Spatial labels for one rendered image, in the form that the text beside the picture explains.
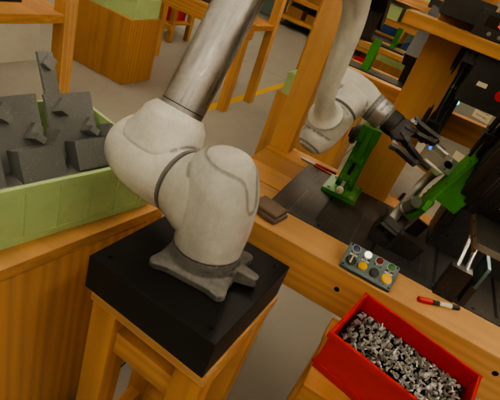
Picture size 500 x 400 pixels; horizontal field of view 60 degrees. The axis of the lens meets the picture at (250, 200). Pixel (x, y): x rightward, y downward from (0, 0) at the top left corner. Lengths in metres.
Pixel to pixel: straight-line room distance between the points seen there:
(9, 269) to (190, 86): 0.59
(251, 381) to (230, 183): 1.35
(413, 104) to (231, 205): 1.01
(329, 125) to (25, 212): 0.82
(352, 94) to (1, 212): 0.98
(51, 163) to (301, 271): 0.77
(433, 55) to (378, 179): 0.48
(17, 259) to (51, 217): 0.13
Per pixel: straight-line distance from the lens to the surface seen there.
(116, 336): 1.08
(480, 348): 1.31
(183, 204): 0.85
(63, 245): 1.20
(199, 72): 0.94
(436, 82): 1.66
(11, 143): 1.34
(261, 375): 2.07
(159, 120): 0.92
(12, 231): 1.16
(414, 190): 1.49
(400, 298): 1.27
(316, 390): 1.06
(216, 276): 0.92
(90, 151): 1.39
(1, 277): 1.15
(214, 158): 0.82
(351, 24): 1.14
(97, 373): 1.20
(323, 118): 1.26
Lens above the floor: 1.58
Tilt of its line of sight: 30 degrees down
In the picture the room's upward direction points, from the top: 21 degrees clockwise
